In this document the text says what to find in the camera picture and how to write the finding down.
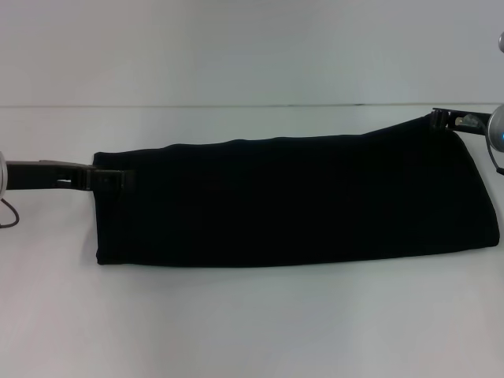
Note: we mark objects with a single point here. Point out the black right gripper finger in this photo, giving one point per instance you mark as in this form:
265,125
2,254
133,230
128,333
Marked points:
439,118

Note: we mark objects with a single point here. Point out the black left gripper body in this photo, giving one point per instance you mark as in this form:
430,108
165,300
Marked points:
39,175

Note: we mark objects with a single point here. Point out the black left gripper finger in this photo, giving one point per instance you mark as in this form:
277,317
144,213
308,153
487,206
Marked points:
114,179

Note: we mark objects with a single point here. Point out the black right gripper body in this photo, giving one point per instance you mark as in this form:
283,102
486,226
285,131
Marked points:
466,120

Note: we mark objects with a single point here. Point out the black t-shirt with beige print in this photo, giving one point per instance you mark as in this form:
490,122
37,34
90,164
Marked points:
295,197

